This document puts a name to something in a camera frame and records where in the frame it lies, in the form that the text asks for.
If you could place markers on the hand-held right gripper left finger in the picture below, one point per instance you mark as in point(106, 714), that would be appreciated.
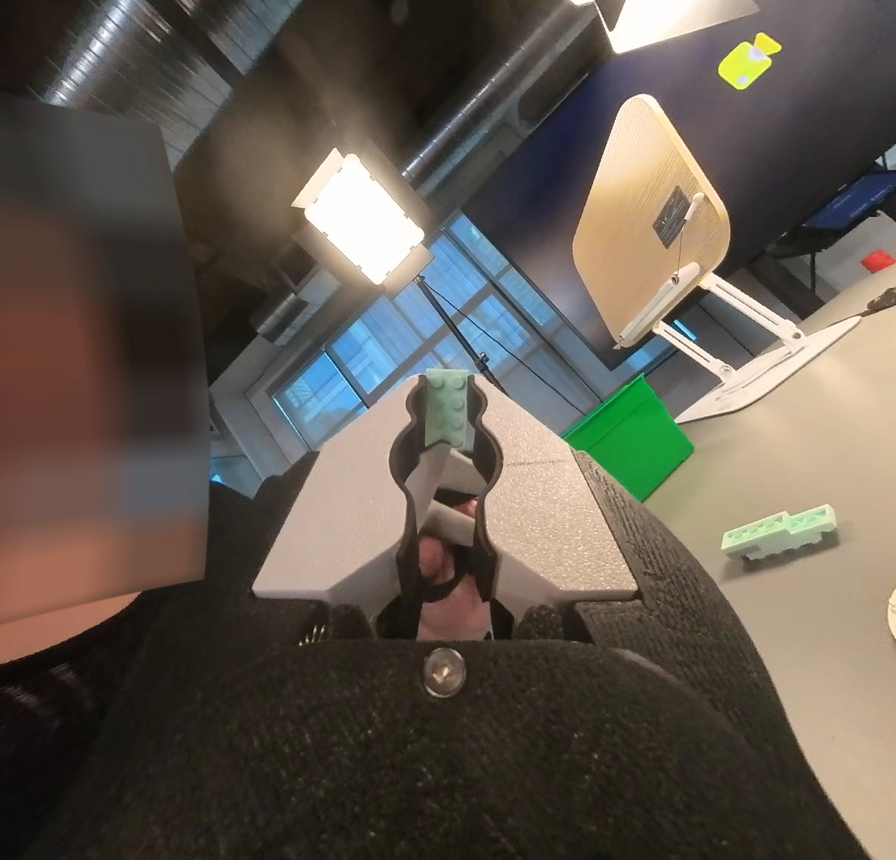
point(329, 524)

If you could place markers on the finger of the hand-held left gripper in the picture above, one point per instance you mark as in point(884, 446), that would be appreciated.
point(437, 475)
point(455, 524)

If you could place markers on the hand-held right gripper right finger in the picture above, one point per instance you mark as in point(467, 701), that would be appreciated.
point(553, 524)

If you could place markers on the mint green lego brick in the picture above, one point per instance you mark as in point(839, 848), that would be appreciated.
point(448, 408)

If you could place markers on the mint green lego assembly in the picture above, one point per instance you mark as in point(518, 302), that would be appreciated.
point(777, 527)

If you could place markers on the round white lego plate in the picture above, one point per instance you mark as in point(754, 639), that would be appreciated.
point(892, 615)

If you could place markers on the person's left hand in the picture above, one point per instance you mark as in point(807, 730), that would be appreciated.
point(448, 615)

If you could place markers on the green plastic bin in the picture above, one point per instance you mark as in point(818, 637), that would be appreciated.
point(630, 447)

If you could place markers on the large window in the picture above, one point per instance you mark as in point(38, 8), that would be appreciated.
point(364, 356)

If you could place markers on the black light stand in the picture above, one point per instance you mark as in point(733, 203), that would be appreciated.
point(456, 329)

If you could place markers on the bright studio light panel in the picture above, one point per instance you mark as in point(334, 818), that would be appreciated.
point(360, 219)

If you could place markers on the wooden book stand white base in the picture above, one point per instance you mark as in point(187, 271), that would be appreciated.
point(644, 209)

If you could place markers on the small red object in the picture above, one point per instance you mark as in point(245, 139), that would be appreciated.
point(878, 261)

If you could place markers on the blue screen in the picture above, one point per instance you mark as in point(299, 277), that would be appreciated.
point(861, 198)

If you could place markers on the white ceiling lamp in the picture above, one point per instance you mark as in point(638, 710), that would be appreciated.
point(665, 6)

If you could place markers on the thin grey duct pipe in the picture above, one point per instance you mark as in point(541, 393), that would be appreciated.
point(490, 97)

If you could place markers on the yellow wall sticker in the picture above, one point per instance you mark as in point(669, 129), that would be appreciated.
point(742, 65)

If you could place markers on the silver air duct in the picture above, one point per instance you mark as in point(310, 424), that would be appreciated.
point(140, 55)

